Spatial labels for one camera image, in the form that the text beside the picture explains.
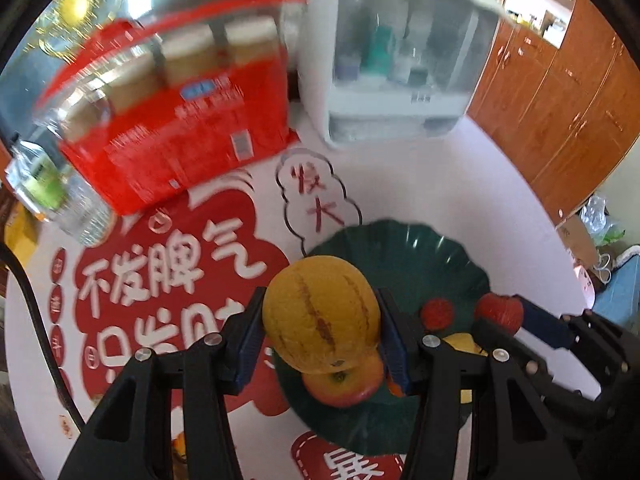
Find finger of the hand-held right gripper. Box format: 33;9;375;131
472;318;557;402
517;297;632;377

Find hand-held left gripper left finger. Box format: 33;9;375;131
64;287;269;480

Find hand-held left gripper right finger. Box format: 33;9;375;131
374;287;562;480

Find red strawberry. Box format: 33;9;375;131
474;292;525;335
419;298;455;331

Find yellow pear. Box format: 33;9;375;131
442;332;489;404

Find red yellow apple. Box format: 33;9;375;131
302;357;385;408

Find yellow striped melon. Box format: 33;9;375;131
262;255;384;375

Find dark green scalloped plate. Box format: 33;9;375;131
272;218;492;454

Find blue cloth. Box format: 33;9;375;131
591;244;640;322

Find brown cardboard box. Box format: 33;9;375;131
556;214;602;272

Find clear plastic bags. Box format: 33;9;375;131
579;194;627;247

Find red pack of jars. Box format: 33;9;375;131
34;0;307;217

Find clear bottle with green label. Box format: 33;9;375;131
4;136;112;247

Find yellow cardboard box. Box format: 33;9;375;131
2;204;32;247

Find white countertop cabinet appliance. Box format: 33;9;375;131
281;0;519;149

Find black cable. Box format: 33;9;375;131
0;244;87;432

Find wooden wall cabinet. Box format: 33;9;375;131
467;0;640;222

